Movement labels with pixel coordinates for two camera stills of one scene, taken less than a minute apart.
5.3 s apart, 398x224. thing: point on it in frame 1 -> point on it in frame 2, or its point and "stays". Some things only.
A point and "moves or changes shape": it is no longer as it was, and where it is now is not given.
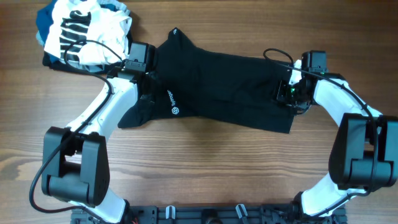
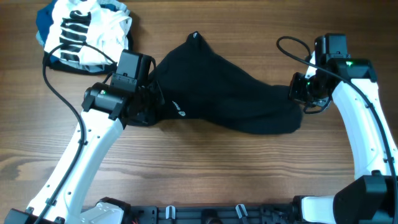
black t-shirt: (186, 80) moves or changes shape
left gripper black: (158, 82) -> (158, 96)
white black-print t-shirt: (86, 35) stays
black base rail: (211, 214) stays
